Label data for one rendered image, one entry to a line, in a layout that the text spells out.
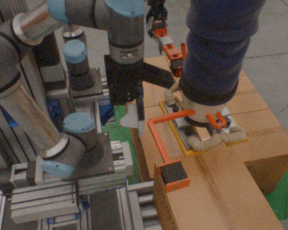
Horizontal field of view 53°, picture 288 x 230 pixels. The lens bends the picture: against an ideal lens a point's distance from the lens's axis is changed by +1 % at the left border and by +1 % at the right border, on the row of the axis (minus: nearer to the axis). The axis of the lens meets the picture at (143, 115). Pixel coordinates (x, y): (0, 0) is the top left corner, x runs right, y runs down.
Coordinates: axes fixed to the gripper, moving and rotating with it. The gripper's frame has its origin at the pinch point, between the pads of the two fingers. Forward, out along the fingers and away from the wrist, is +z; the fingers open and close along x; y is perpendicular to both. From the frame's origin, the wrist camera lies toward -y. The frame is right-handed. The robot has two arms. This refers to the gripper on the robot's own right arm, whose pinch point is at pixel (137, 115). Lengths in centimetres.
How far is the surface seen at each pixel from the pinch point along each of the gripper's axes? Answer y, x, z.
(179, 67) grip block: -28, -50, 26
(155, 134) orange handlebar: -8.8, -14.3, 27.7
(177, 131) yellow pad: -21, -23, 39
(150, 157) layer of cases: -16, -51, 98
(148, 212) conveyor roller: -7, -14, 97
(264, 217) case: -49, 13, 57
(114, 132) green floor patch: 2, -120, 152
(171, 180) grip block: -9.5, 6.7, 26.2
